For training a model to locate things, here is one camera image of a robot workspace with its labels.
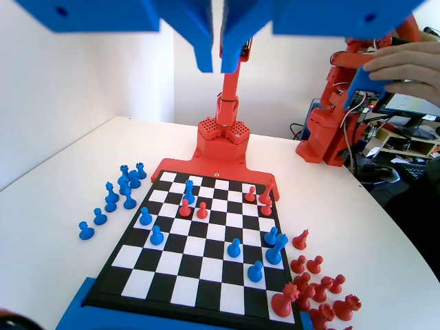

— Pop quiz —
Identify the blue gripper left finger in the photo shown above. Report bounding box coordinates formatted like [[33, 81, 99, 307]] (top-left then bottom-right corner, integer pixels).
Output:
[[13, 0, 215, 74]]

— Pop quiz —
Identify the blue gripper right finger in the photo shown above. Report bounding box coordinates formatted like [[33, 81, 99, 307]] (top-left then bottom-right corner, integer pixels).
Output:
[[219, 0, 427, 74]]

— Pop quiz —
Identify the blue leader arm handle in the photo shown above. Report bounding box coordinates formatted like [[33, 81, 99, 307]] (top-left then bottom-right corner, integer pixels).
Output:
[[343, 63, 391, 111]]

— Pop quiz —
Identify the tall blue king piece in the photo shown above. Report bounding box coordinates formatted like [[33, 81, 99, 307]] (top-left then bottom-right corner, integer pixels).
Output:
[[265, 233, 288, 266]]

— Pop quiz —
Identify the blue chess queen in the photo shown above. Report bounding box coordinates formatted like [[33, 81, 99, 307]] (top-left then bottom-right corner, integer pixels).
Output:
[[184, 179, 196, 206]]

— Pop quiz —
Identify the red chess king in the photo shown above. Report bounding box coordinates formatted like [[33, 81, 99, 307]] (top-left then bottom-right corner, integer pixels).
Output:
[[258, 179, 276, 206]]

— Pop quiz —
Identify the red bishop off board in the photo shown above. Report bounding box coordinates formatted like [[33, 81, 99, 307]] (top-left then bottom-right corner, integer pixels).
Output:
[[292, 228, 310, 251]]

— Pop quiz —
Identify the red chess bishop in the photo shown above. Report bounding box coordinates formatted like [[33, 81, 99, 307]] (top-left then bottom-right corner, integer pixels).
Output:
[[311, 276, 333, 304], [297, 284, 316, 312]]

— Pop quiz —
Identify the red queen piece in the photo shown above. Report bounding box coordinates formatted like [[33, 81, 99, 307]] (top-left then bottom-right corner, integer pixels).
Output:
[[271, 282, 298, 319]]

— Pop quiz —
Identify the red chess rook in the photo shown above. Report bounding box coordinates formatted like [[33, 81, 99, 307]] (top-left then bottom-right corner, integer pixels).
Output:
[[309, 303, 336, 330], [333, 294, 363, 322]]

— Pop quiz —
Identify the person's hand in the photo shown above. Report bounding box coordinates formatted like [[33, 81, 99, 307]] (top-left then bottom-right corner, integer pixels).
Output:
[[364, 41, 440, 104]]

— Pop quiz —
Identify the green circuit board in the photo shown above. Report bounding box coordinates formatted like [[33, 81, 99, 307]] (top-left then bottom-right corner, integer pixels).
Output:
[[352, 89, 388, 114]]

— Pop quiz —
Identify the computer monitor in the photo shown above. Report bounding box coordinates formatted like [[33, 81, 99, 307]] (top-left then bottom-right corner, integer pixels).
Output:
[[377, 91, 440, 138]]

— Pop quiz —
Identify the wooden desk shelf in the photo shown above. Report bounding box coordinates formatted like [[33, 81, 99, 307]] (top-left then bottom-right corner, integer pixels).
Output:
[[373, 125, 440, 160]]

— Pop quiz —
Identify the black keyboard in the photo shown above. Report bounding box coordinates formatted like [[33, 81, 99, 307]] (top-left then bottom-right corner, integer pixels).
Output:
[[391, 159, 429, 182]]

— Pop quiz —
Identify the black and white chessboard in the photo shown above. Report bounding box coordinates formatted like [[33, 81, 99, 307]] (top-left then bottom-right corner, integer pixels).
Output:
[[81, 168, 305, 330]]

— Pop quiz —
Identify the blue board holder plate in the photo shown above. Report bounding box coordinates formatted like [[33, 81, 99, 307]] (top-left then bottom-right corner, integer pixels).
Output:
[[51, 276, 316, 330]]

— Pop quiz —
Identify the black cable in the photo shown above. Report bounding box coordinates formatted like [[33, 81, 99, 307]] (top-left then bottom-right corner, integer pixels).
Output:
[[289, 122, 312, 141]]

